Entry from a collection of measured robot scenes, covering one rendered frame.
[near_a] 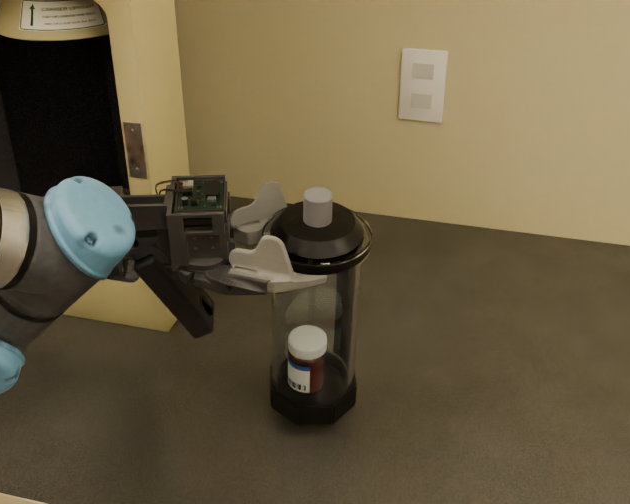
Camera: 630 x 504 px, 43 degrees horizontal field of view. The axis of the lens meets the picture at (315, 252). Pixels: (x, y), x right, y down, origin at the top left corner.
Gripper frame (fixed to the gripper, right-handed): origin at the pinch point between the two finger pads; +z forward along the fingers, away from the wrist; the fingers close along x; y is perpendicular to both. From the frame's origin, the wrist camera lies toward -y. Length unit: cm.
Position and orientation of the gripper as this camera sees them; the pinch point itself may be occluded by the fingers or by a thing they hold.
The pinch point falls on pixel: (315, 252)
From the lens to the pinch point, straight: 79.9
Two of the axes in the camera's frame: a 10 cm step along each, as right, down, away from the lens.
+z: 10.0, -0.3, 0.6
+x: -0.7, -5.9, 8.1
